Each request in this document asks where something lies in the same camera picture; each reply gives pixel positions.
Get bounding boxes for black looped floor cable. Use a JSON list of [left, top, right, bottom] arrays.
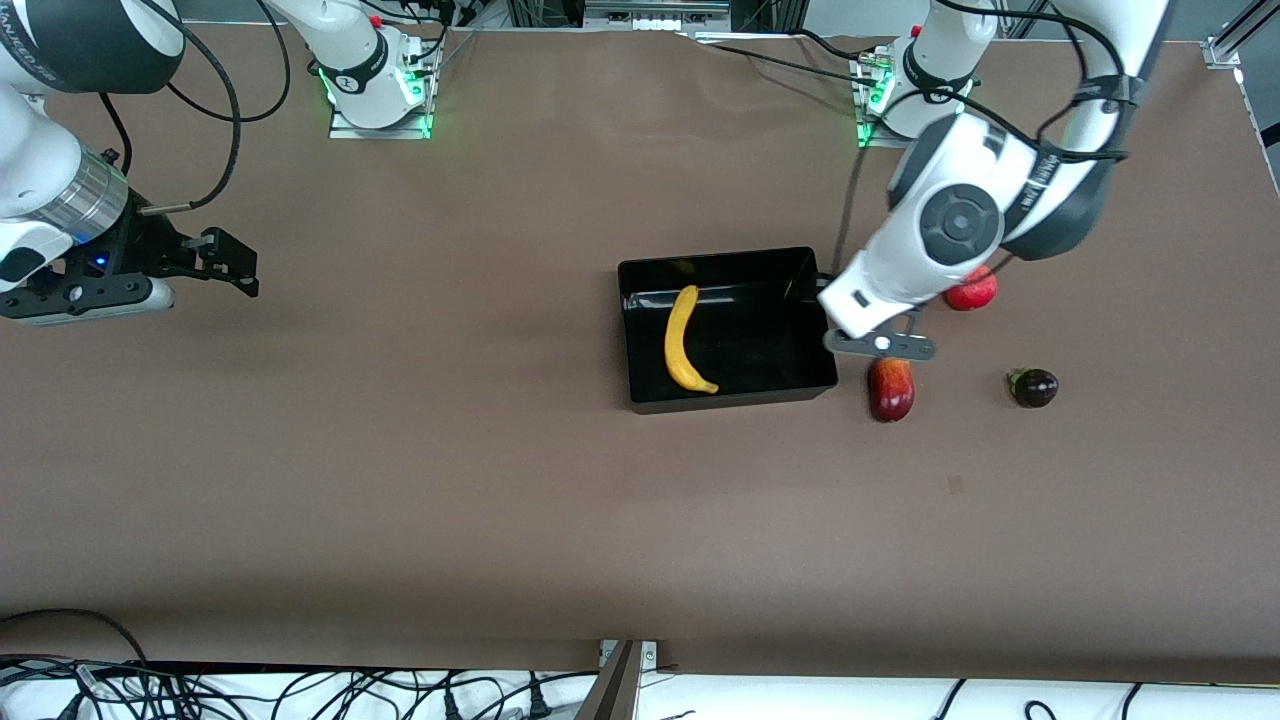
[[0, 608, 151, 667]]

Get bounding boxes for yellow banana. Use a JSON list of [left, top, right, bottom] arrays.
[[664, 285, 720, 395]]

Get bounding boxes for metal base plate green lights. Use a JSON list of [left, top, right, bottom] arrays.
[[328, 40, 433, 141], [855, 45, 926, 151]]

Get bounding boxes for dark metal bar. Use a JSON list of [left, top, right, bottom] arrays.
[[575, 640, 641, 720]]

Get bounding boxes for short black cable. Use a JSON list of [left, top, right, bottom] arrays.
[[97, 93, 132, 173]]

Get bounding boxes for red yellow mango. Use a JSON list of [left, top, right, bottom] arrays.
[[868, 358, 916, 424]]

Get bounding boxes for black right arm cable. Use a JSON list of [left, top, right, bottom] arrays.
[[135, 0, 244, 217], [165, 0, 292, 124]]

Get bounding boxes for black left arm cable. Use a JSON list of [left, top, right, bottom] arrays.
[[930, 0, 1143, 167]]

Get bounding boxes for black table cable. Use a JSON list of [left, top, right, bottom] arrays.
[[700, 40, 873, 87], [790, 28, 893, 63]]

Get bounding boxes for dark purple eggplant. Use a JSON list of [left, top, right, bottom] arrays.
[[1007, 367, 1060, 409]]

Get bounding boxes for silver frame rail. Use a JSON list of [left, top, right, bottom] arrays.
[[585, 0, 731, 31]]

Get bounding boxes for red pomegranate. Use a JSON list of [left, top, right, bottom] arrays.
[[945, 265, 999, 312]]

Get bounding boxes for aluminium profile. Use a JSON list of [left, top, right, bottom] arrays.
[[1205, 0, 1280, 71]]

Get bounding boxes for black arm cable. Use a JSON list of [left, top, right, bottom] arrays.
[[165, 0, 292, 124], [930, 0, 1143, 167], [135, 0, 244, 217]]

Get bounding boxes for black plastic box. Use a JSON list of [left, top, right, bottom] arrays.
[[617, 246, 839, 415]]

